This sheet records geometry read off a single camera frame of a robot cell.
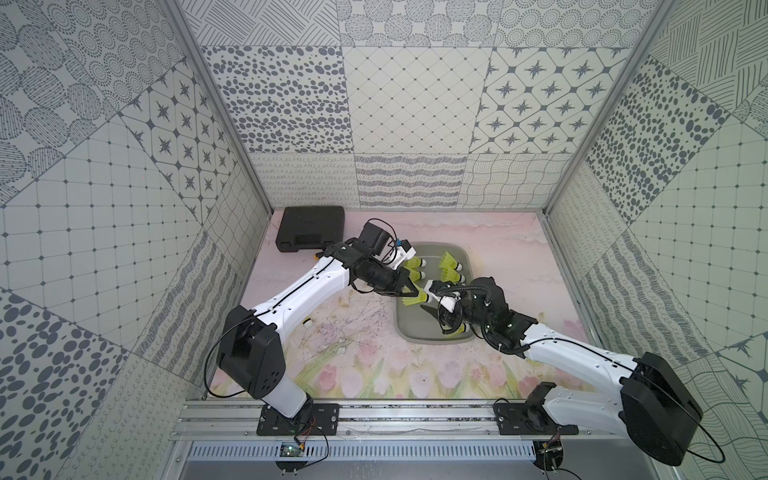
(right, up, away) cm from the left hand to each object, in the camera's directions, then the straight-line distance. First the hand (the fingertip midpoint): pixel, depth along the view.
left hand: (425, 298), depth 73 cm
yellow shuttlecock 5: (+10, +3, +25) cm, 27 cm away
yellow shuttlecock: (-1, +7, +28) cm, 29 cm away
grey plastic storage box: (-2, -12, +16) cm, 20 cm away
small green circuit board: (-33, -37, -1) cm, 50 cm away
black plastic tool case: (-41, +19, +41) cm, 61 cm away
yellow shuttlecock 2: (0, +2, +26) cm, 26 cm away
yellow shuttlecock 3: (0, -1, +5) cm, 5 cm away
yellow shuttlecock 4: (+11, +7, +28) cm, 31 cm away
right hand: (+2, -1, +9) cm, 9 cm away
